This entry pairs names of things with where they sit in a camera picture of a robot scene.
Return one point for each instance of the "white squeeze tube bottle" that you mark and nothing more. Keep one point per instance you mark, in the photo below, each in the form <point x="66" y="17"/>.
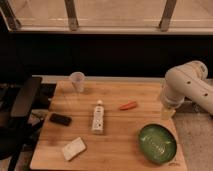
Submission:
<point x="98" y="121"/>

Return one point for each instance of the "translucent ceramic cup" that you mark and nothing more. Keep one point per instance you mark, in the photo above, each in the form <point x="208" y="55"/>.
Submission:
<point x="77" y="79"/>

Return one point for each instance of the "white sponge block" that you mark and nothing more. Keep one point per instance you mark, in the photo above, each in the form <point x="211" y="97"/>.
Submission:
<point x="73" y="148"/>

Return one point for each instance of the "wooden cutting board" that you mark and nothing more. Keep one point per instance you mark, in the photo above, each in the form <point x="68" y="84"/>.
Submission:
<point x="116" y="149"/>

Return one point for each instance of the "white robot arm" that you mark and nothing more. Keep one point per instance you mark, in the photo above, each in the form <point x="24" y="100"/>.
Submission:
<point x="186" y="81"/>

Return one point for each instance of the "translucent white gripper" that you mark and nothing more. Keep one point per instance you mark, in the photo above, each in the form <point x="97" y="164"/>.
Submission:
<point x="167" y="113"/>

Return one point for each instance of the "black office chair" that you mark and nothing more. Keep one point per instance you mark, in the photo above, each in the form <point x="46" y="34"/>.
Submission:
<point x="17" y="131"/>

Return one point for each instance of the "green plate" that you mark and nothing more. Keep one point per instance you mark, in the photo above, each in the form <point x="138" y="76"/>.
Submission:
<point x="157" y="143"/>

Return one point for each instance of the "black rectangular phone-like block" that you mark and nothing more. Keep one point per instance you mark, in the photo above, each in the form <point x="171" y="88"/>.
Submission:
<point x="60" y="119"/>

